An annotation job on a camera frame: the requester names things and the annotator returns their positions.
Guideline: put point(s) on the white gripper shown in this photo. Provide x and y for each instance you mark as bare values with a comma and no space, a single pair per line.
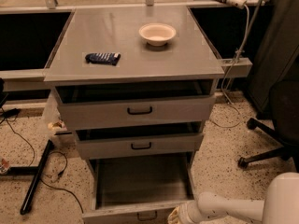
187,211

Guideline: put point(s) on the grey bottom drawer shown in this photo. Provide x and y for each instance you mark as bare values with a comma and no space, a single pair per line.
139,190

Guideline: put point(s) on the grey drawer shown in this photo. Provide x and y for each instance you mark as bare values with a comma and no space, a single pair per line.
139,140
139,190
96,106

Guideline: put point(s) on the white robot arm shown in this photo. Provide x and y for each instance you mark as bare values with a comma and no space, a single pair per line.
280,206

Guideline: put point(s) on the grey middle drawer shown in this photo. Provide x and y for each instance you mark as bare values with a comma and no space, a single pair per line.
139,140

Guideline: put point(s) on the grey top drawer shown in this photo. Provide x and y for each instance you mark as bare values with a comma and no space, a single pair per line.
96,106

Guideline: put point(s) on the grey drawer cabinet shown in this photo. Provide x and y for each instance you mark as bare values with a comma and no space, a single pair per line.
116,30

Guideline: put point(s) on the clear plastic bag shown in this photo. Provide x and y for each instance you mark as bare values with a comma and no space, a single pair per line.
51,116

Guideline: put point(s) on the black office chair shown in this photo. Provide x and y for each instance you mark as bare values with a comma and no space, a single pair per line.
284,108

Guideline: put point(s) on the grey aluminium frame rail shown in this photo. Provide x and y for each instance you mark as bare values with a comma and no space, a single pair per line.
234,70

